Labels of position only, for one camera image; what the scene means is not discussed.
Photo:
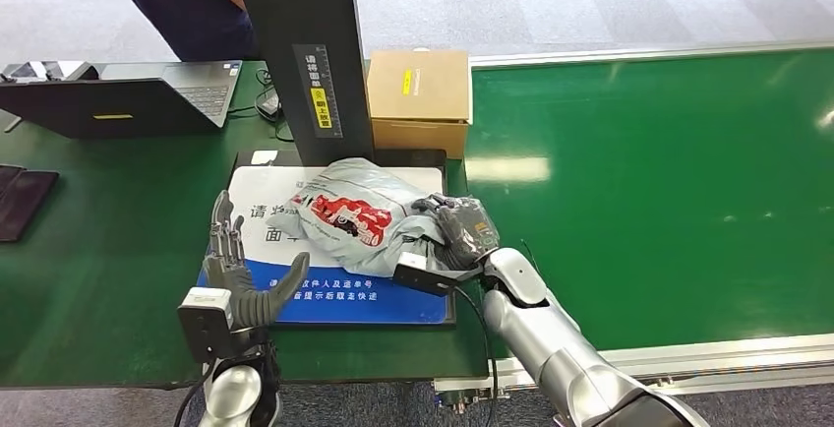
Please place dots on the green conveyor belt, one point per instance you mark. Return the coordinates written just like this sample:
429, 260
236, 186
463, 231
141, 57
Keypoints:
684, 183

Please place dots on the grey laptop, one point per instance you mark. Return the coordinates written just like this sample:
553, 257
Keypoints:
130, 108

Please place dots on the large black flat case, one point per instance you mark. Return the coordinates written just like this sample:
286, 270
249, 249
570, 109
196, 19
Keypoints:
23, 206

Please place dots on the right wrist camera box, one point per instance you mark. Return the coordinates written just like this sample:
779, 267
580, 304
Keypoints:
423, 275

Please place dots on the small white sticker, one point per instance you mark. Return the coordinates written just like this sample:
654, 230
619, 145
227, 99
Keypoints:
264, 157

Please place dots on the yellow box sticker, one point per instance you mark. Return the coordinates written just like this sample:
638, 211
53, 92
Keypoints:
407, 82

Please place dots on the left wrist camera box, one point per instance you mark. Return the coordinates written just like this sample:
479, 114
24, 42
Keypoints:
203, 323

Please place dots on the aluminium conveyor frame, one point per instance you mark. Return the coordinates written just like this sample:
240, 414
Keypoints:
749, 353

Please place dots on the black inbound machine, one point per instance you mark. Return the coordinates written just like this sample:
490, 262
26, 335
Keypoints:
306, 20

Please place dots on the grey red-printed plastic package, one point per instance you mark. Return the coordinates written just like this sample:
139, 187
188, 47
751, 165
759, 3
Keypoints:
352, 215

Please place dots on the metal conveyor fittings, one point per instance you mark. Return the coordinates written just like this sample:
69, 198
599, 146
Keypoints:
466, 401

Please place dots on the person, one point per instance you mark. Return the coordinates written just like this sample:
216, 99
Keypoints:
182, 7

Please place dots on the black power adapter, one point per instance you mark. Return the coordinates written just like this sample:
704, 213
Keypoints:
270, 104

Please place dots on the black yellow label strip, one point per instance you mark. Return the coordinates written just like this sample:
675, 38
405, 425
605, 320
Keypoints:
319, 91

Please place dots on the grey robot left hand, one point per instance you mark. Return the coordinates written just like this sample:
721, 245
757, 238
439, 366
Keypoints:
238, 277

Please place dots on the brown cardboard box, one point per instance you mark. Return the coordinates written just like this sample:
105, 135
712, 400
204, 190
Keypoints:
417, 91

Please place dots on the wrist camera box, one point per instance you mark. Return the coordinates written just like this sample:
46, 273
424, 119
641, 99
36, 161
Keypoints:
203, 323
423, 275

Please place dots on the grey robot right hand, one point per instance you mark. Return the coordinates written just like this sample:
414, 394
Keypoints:
466, 232

